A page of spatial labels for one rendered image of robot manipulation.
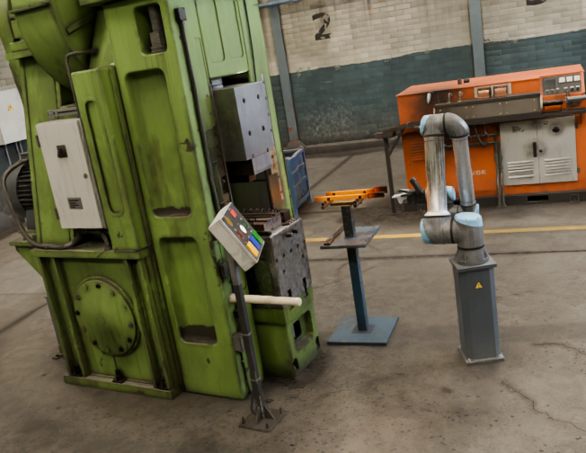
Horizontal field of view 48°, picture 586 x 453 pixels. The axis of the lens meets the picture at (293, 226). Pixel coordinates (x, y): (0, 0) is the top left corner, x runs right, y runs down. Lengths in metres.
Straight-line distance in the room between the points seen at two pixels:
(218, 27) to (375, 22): 7.58
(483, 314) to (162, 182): 1.97
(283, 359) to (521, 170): 3.87
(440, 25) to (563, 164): 4.61
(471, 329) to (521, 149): 3.44
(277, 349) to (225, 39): 1.83
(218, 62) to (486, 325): 2.12
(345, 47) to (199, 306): 8.04
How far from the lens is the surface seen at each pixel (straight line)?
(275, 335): 4.05
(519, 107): 6.91
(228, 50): 3.94
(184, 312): 4.06
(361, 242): 4.19
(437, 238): 3.86
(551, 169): 7.17
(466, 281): 3.87
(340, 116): 11.60
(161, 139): 3.76
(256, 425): 3.75
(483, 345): 4.05
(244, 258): 3.23
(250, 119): 3.76
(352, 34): 11.42
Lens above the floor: 1.94
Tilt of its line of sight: 15 degrees down
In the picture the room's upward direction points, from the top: 9 degrees counter-clockwise
